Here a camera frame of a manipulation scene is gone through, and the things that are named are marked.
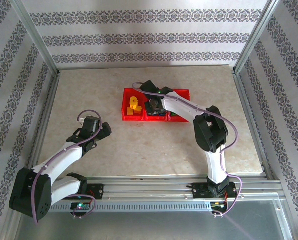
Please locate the aluminium frame post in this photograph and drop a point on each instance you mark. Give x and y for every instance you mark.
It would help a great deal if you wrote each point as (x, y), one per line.
(36, 35)
(257, 35)

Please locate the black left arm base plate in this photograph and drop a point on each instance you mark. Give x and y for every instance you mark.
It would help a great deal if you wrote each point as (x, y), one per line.
(97, 191)

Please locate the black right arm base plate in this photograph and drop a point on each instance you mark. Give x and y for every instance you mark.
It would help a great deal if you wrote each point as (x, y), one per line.
(199, 191)

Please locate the red plastic bin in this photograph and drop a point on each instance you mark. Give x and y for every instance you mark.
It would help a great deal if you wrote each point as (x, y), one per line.
(139, 97)
(155, 118)
(184, 93)

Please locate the grey metal sheet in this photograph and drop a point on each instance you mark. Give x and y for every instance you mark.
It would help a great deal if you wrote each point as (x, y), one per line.
(149, 227)

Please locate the right controller board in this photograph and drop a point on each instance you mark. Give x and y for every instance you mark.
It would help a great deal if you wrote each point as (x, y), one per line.
(219, 205)

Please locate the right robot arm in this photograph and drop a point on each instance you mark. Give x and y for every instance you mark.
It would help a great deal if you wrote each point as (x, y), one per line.
(179, 107)

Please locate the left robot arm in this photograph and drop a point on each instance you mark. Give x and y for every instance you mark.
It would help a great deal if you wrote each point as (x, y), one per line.
(61, 158)

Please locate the left controller board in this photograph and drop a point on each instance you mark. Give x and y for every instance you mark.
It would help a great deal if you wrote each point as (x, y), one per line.
(80, 206)

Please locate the controller board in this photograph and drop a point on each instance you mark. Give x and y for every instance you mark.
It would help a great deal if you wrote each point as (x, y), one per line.
(80, 206)
(219, 205)

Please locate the aluminium mounting rail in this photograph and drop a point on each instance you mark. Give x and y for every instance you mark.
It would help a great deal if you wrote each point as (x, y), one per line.
(149, 190)

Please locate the aluminium side rail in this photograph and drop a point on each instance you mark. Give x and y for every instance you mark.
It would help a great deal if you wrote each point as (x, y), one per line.
(252, 125)
(44, 125)

